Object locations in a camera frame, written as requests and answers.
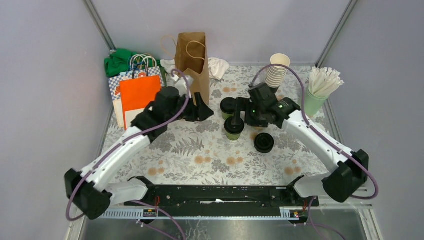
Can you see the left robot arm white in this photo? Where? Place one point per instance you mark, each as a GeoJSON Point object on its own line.
{"type": "Point", "coordinates": [90, 189]}

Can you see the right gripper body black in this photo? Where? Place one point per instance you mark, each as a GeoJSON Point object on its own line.
{"type": "Point", "coordinates": [254, 117]}

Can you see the green paper cup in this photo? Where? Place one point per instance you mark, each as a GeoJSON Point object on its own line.
{"type": "Point", "coordinates": [233, 136]}
{"type": "Point", "coordinates": [226, 115]}

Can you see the brown paper bag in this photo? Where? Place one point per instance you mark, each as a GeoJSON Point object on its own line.
{"type": "Point", "coordinates": [191, 57]}

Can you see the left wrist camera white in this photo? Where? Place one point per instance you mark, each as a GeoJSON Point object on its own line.
{"type": "Point", "coordinates": [180, 84]}

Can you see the black cup lids stack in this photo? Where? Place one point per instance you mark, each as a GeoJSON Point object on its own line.
{"type": "Point", "coordinates": [264, 143]}

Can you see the stack of paper cups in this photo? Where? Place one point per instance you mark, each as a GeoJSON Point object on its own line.
{"type": "Point", "coordinates": [275, 75]}

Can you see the floral table mat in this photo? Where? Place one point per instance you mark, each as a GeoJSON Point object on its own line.
{"type": "Point", "coordinates": [199, 153]}

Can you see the green straw holder cup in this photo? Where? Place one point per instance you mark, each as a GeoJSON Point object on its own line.
{"type": "Point", "coordinates": [312, 103]}

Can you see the white wrapped straws bundle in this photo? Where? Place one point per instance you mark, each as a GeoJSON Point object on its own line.
{"type": "Point", "coordinates": [324, 81]}

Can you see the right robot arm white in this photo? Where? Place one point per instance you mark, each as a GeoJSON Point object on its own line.
{"type": "Point", "coordinates": [346, 168]}

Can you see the green cloth bag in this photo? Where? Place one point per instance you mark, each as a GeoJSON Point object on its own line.
{"type": "Point", "coordinates": [122, 60]}

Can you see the orange paper bag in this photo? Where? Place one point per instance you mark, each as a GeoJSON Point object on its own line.
{"type": "Point", "coordinates": [136, 94]}

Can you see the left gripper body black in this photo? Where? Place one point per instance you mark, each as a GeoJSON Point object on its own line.
{"type": "Point", "coordinates": [191, 113]}

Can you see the white slotted cable duct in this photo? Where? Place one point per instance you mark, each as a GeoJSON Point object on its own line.
{"type": "Point", "coordinates": [249, 213]}

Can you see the black cup lid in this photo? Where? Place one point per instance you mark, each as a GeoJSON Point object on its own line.
{"type": "Point", "coordinates": [230, 128]}
{"type": "Point", "coordinates": [228, 105]}

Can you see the blue checkered paper bag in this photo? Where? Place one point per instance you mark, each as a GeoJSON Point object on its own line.
{"type": "Point", "coordinates": [114, 87]}

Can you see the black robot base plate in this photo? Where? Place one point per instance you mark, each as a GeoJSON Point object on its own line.
{"type": "Point", "coordinates": [198, 197]}

